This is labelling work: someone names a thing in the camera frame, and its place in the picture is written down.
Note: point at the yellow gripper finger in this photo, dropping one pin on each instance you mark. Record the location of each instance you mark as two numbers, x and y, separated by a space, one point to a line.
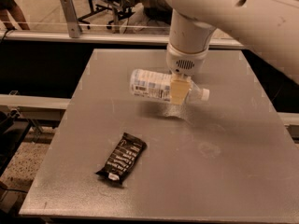
179 88

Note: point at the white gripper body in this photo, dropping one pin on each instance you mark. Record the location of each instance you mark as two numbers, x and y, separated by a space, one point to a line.
183 62

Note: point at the clear blue-label plastic bottle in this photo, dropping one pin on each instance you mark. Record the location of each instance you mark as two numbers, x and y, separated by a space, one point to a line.
154 85

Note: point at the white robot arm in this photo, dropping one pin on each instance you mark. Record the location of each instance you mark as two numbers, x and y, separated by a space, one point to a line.
269 28

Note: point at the seated person in sweater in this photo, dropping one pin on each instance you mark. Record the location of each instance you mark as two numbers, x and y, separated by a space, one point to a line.
152 17

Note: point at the black snack bar wrapper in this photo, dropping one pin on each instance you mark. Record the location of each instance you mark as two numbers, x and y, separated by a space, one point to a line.
122 159

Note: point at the black office chair left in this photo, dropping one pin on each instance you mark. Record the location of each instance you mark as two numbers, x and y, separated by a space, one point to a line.
121 10

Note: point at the black equipment at left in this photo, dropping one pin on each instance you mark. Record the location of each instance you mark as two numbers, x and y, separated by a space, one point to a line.
12 132

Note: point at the standing person leg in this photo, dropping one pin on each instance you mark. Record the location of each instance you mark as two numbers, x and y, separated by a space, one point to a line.
10 7

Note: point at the left metal bracket post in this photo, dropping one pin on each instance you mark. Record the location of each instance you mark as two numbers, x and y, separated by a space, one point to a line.
71 19

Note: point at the metal rail barrier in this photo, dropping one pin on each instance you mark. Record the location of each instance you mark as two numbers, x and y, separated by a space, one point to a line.
145 40

